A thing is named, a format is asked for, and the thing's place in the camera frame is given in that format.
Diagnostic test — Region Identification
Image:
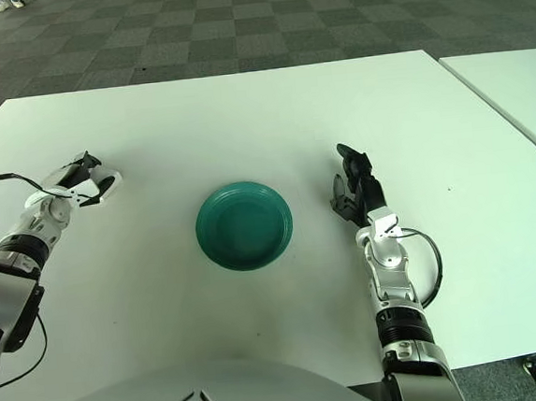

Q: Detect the teal green plate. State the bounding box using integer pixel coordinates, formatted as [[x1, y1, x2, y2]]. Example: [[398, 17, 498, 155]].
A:
[[192, 175, 298, 276]]

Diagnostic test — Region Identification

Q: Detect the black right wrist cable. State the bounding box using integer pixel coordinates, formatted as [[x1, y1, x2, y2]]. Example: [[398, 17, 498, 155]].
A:
[[392, 225, 447, 312]]

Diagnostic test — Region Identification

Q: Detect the thin black upper arm cable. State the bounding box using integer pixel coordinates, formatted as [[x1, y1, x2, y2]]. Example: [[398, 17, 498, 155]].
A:
[[0, 313, 51, 390]]

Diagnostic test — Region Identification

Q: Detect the white charger block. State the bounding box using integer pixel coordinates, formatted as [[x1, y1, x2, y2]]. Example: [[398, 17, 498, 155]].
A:
[[87, 164, 125, 204]]

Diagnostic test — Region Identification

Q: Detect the adjacent white table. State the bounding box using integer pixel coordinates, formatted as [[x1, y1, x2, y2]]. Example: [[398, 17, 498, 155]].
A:
[[438, 48, 536, 179]]

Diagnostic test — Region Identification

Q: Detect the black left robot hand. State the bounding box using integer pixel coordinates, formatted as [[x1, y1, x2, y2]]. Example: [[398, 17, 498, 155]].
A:
[[51, 148, 118, 210]]

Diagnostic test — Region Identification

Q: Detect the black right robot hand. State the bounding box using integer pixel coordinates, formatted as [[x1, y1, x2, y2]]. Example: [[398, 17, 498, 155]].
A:
[[324, 139, 388, 229]]

